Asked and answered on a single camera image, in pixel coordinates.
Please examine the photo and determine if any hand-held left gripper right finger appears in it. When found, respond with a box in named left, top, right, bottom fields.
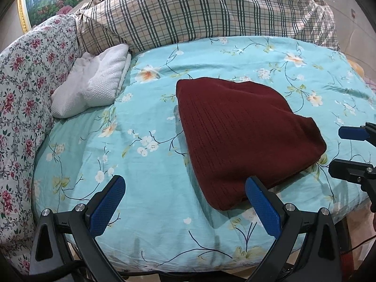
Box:
left=245, top=176, right=343, bottom=282

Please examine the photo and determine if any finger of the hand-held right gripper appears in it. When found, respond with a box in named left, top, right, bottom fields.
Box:
left=338, top=122, right=376, bottom=143
left=328, top=159, right=376, bottom=187

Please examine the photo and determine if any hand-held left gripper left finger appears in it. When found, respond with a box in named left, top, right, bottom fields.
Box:
left=29, top=175, right=127, bottom=282

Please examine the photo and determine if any maroon hooded sweater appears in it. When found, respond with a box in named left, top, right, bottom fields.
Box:
left=175, top=76, right=328, bottom=211

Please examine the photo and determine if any light blue floral bed sheet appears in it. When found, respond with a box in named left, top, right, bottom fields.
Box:
left=32, top=35, right=376, bottom=274

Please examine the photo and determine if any white textured towel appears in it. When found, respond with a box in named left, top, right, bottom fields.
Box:
left=51, top=43, right=132, bottom=119

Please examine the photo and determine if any red floral quilt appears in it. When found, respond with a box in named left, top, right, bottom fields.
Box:
left=0, top=14, right=79, bottom=275

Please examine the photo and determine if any plaid quilt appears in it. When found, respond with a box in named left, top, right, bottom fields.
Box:
left=74, top=0, right=341, bottom=56

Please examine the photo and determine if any gold framed landscape painting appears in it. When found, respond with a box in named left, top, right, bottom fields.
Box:
left=17, top=0, right=130, bottom=33

